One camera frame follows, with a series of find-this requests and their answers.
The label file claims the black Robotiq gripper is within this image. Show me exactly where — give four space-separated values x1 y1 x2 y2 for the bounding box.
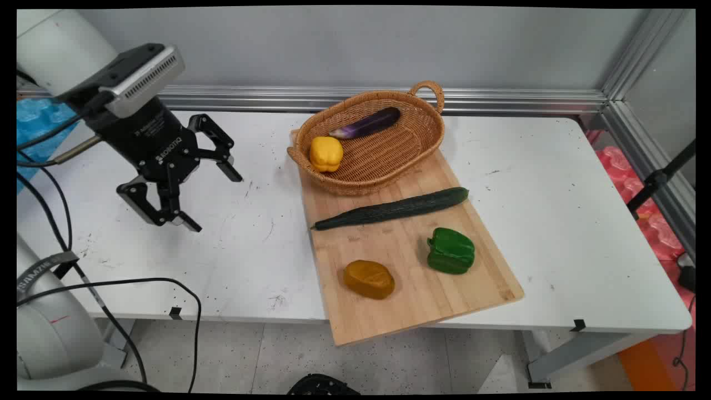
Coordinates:
89 103 244 233

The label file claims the orange-brown toy potato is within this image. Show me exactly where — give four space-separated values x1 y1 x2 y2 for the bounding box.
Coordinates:
343 259 396 301

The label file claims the yellow toy bell pepper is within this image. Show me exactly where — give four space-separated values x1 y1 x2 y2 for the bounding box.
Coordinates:
309 136 344 173

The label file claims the blue foam sheet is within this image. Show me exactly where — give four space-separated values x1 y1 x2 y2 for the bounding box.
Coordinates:
17 97 79 194

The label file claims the purple toy eggplant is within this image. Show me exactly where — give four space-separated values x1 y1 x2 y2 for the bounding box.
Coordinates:
328 107 401 140

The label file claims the woven wicker basket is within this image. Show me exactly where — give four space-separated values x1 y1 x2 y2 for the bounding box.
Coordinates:
287 81 446 196

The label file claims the dark green toy cucumber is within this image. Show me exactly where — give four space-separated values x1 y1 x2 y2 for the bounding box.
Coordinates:
311 187 470 232

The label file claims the bamboo cutting board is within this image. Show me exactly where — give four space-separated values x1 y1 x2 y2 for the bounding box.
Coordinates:
290 129 525 347

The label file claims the black round floor object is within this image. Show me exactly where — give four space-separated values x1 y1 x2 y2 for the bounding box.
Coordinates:
287 373 362 395

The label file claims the green toy bell pepper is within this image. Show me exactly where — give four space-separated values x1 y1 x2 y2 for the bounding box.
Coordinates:
427 227 476 275

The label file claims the grey metal table leg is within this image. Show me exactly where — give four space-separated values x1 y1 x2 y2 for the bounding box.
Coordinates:
521 329 659 389

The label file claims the red foam sheet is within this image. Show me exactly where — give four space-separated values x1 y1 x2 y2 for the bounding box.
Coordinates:
584 129 696 392

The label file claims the black tripod stand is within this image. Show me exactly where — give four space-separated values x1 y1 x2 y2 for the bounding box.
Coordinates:
627 139 696 218

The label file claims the black tripod foot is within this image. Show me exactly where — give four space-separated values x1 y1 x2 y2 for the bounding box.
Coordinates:
677 252 696 293

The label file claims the black silver wrist camera box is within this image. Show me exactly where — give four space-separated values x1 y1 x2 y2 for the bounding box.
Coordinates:
66 43 186 119

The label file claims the black looping cable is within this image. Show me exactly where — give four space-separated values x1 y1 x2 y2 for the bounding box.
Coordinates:
17 277 202 393

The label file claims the black cable with strap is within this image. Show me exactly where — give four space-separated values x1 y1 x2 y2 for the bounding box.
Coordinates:
17 150 148 385

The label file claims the grey printed velcro strap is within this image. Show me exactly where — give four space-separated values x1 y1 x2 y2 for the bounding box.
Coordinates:
17 251 80 293

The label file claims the horizontal aluminium frame rail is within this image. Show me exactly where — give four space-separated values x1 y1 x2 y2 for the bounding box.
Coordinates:
17 83 609 116

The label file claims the angled aluminium frame rail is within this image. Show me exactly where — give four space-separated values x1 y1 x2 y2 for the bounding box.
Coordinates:
600 8 696 263

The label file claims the thin black floor cable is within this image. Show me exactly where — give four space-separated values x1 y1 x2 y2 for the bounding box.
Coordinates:
671 293 696 391

